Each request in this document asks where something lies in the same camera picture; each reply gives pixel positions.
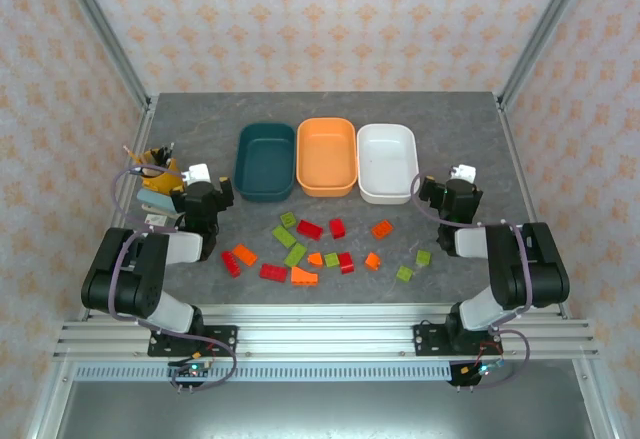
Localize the orange lego piece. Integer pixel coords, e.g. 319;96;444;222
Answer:
231;243;259;267

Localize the red long lego brick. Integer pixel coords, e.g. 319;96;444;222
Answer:
220;250;244;279
296;219;324;241
258;263;290;284

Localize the green long lego brick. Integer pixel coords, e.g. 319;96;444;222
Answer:
271;225;298;249
283;242;309;268

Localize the orange long slope lego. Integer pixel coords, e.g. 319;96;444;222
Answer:
290;265;320;287

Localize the yellow pencil cup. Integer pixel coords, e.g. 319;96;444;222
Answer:
137;147;186;196

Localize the dark teal plastic bin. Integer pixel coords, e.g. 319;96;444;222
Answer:
233;122;297;204

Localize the blue-grey stapler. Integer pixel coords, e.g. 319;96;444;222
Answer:
136;187;184;221

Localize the white plastic bin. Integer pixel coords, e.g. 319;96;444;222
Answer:
355;123;420;206

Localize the orange plastic bin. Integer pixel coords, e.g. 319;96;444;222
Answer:
295;117;359;198

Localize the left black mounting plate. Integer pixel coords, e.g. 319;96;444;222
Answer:
147;324;239;358

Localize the black mounting plate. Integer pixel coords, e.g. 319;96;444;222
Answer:
413;323;503;358
147;324;239;358

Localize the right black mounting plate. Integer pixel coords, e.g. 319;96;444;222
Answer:
413;323;503;358

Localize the left controller board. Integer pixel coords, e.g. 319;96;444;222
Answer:
167;351;219;394

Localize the controller board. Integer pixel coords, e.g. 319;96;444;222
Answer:
449;341;506;390
167;351;219;394

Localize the right controller board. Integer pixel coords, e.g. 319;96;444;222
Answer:
449;341;506;390

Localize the grey metal panel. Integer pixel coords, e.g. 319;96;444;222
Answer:
27;358;616;439

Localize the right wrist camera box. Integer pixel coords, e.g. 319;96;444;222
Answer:
449;162;477;184

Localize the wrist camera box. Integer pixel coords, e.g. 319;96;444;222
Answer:
182;162;212;185
449;162;477;184

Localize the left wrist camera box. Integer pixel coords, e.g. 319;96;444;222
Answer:
182;162;212;185

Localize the right aluminium side rail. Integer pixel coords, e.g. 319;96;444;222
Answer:
496;93;570;321

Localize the aluminium side rail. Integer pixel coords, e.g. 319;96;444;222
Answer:
496;93;570;321
79;93;159;321

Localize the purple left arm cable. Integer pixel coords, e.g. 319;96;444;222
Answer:
108;163;239;394

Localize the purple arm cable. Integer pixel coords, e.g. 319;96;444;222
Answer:
409;172;531;390
108;163;239;394

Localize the left aluminium side rail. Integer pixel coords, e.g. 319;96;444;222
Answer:
79;93;159;321

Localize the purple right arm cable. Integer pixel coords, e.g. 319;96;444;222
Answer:
409;172;531;390

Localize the aluminium base rail beam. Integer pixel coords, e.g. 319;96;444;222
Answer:
52;302;600;362

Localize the right aluminium frame post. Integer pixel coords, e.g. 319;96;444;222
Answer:
496;0;596;110

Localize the aluminium frame post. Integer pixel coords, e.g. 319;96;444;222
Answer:
52;0;154;110
496;0;596;110

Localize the grey slotted cable duct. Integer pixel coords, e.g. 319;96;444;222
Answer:
73;362;454;383

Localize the left aluminium frame post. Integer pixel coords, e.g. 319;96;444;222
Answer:
52;0;154;110

